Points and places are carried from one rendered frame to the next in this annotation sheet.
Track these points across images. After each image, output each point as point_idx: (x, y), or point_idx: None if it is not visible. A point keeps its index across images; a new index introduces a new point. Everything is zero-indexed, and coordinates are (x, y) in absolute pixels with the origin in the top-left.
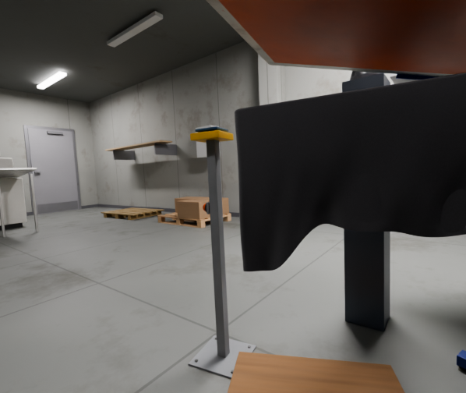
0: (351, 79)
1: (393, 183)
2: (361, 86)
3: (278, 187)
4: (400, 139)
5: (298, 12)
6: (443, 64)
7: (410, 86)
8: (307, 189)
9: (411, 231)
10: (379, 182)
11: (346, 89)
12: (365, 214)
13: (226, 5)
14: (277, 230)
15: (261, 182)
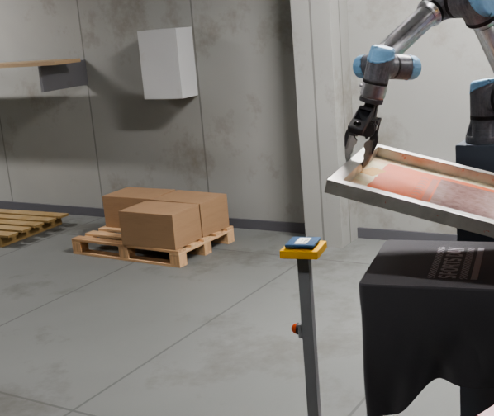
0: (467, 139)
1: (487, 356)
2: (480, 157)
3: (400, 351)
4: (492, 327)
5: None
6: None
7: None
8: (424, 353)
9: None
10: (478, 353)
11: (461, 155)
12: (469, 375)
13: None
14: (398, 383)
15: (385, 345)
